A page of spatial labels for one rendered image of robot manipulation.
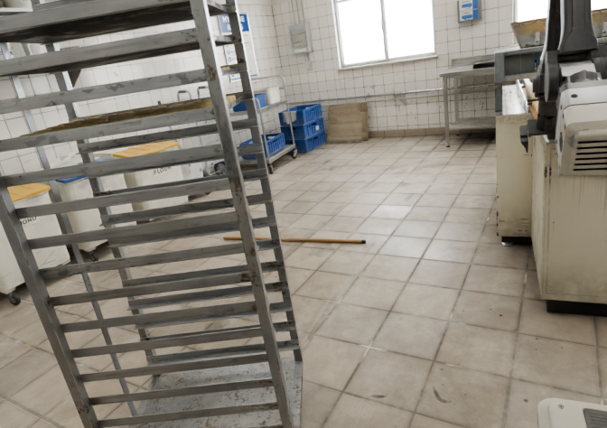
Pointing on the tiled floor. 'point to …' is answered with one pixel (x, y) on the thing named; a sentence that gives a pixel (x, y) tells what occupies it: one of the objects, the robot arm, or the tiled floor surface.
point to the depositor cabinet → (513, 172)
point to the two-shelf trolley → (264, 129)
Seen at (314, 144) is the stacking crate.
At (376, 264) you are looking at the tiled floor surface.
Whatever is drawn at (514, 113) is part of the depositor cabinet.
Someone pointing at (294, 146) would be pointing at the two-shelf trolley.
